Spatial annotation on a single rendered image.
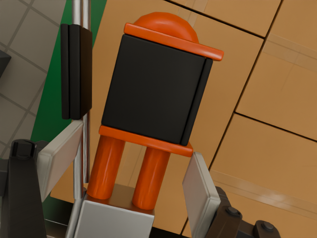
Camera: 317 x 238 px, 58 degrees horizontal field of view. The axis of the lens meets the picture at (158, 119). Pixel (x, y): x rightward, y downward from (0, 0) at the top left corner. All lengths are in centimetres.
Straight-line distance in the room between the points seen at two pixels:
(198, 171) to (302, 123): 68
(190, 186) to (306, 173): 74
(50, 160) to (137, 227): 12
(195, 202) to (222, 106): 60
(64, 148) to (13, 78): 124
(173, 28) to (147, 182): 13
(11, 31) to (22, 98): 29
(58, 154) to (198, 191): 9
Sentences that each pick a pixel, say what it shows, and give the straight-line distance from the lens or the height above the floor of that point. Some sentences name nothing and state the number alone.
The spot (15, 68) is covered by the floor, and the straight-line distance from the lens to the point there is 141.
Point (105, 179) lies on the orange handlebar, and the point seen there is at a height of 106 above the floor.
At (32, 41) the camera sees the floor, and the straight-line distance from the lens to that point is 137.
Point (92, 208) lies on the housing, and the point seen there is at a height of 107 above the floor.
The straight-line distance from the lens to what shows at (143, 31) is 21.
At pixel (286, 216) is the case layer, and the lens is 97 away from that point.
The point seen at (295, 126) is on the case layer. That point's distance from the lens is 86.
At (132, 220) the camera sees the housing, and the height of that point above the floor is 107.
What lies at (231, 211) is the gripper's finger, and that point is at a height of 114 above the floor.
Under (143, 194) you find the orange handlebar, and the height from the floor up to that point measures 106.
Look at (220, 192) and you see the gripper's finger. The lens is 19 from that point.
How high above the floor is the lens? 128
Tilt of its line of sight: 75 degrees down
